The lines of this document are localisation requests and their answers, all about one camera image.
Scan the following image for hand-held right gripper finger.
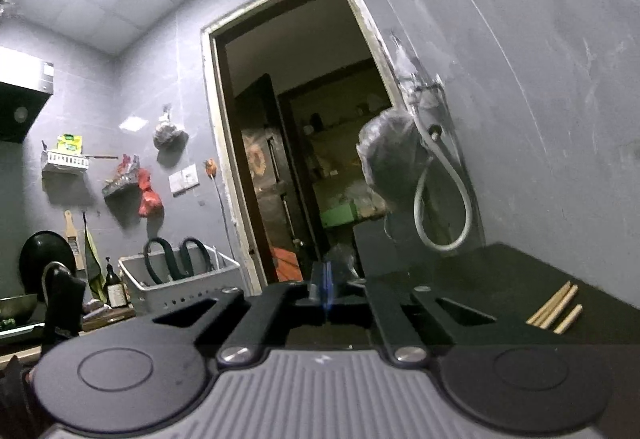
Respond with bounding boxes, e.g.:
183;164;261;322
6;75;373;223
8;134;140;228
50;261;326;367
324;261;596;367

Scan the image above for dark handled scissors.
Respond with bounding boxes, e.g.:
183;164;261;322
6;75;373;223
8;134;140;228
143;236;216;285

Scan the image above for white perforated utensil basket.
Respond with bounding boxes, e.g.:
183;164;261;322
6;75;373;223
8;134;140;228
118;253;241;315

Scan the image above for black plastic bag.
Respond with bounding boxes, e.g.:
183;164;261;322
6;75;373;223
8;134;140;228
325;244;358;277

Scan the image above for green hanging cloth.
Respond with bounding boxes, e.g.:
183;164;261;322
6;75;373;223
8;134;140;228
82;214;106;302

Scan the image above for metal pan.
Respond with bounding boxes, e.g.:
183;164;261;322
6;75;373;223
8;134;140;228
0;293;38;325

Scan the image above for row of condiment bottles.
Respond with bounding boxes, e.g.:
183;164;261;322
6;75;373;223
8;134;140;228
104;256;128;309

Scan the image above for black wok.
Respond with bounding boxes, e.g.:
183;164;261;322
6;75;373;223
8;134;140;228
19;230;76;295

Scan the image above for metal tray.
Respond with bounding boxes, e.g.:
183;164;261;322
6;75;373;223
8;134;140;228
0;318;43;336

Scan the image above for grey cabinet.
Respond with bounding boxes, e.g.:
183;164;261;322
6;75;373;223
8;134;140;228
352;219;396;277

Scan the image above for wooden spatula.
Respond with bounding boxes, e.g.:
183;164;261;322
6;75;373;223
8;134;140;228
63;210;86;271

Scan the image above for green box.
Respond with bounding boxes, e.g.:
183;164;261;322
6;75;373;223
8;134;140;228
320;203;357;229

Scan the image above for dark wooden door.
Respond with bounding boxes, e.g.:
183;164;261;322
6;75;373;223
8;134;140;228
235;74;321;282

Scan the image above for red plastic bag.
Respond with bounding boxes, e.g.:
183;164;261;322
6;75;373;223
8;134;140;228
136;169;164;219

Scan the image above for sunflower picture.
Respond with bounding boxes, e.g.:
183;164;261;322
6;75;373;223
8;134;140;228
242;143;268;190

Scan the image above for red packets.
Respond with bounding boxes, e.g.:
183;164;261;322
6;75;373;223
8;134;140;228
116;154;141;180

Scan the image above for grey translucent plastic bag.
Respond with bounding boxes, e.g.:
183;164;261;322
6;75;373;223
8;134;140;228
356;108;433;207

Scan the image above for yellow packet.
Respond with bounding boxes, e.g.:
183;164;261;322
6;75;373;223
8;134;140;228
56;134;85;155

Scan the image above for hanging bag of dried goods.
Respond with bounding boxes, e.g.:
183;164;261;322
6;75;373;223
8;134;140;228
152;104;183;151

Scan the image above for black range hood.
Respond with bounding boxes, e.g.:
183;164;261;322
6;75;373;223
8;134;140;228
0;46;55;144

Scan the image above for wooden shelf unit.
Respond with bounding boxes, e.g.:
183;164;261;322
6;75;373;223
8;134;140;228
277;59;396;240

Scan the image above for thin hanging cable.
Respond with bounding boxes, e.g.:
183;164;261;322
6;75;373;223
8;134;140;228
212;176;236;265

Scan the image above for metal wall rack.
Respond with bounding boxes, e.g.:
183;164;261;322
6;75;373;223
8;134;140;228
102;176;143;199

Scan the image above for white wall rack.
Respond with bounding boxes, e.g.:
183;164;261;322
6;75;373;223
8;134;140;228
41;150;91;176

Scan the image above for white hose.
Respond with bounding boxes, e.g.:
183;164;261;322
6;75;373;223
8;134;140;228
414;104;473;252

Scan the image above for white door frame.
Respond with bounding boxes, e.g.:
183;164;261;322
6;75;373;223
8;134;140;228
200;0;416;292

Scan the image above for metal wall faucet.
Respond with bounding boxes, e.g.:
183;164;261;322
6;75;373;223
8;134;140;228
400;74;445;107

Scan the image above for clear bag on wall hook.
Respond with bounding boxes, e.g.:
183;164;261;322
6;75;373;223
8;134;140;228
389;32;416;80

